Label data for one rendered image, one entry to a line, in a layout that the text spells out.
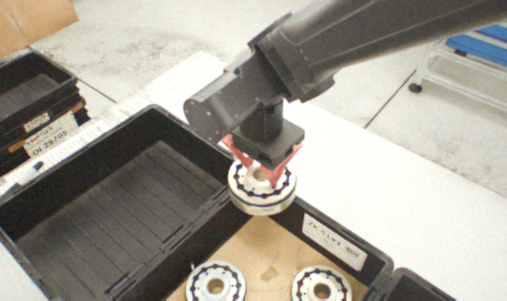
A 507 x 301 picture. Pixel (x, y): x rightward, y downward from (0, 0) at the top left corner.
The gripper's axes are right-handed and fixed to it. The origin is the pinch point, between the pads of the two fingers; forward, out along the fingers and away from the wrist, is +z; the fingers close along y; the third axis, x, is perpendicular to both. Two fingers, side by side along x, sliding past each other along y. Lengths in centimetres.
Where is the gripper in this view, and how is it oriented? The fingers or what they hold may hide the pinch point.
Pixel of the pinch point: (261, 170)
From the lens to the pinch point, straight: 61.8
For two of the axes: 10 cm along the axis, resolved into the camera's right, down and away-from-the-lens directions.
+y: 7.5, 4.8, -4.6
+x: 6.6, -5.7, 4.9
